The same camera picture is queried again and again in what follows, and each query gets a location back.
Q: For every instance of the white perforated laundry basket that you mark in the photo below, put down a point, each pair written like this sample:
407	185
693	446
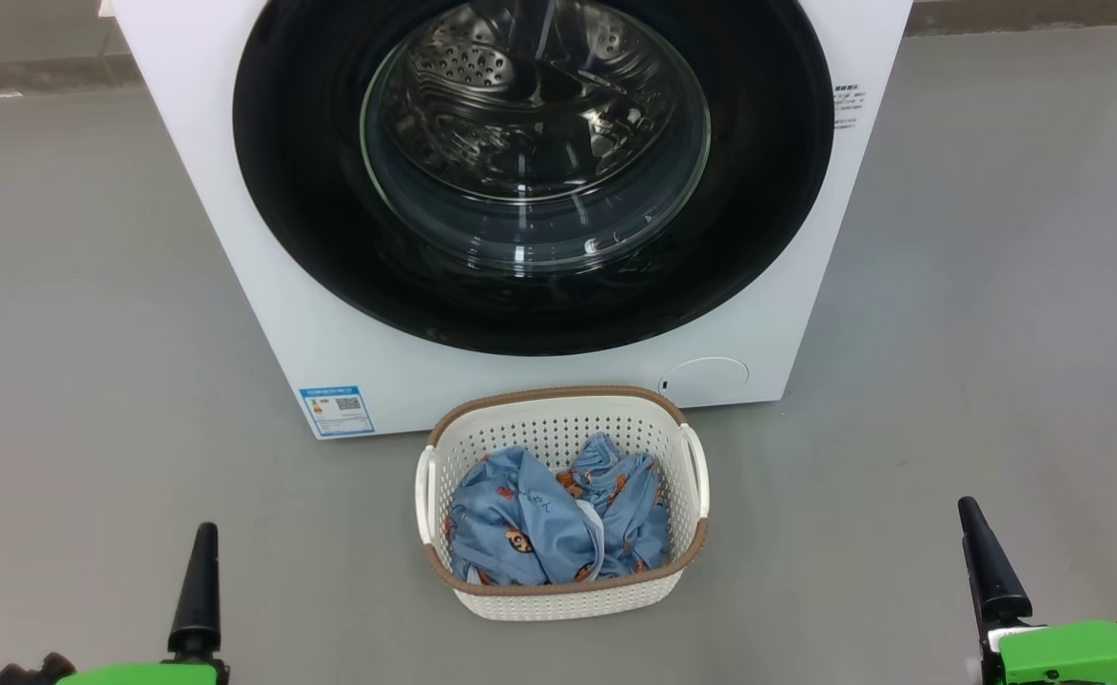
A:
558	419

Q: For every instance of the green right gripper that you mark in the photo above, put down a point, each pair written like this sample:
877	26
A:
1082	656

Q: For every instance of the round white filter cover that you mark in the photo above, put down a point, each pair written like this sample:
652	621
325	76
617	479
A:
706	378

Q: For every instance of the blue garment white lining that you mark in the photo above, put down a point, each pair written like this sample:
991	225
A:
501	514

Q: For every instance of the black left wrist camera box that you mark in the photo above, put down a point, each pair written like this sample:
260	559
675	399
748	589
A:
35	671

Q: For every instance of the black printed text label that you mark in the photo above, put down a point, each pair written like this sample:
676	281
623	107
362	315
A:
847	105

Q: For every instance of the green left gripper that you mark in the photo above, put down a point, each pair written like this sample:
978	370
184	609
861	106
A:
140	675

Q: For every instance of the stainless steel washing machine drum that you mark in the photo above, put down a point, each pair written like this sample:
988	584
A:
482	86

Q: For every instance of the grey washing machine door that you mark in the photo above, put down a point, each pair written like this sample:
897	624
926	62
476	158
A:
302	190

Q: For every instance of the white front-load washing machine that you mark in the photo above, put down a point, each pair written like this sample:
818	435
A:
330	362

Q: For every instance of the blue energy label sticker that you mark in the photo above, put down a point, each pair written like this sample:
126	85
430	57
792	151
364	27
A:
335	411

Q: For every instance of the blue cartoon print garment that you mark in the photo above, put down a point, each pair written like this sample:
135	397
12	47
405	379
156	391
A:
635	514

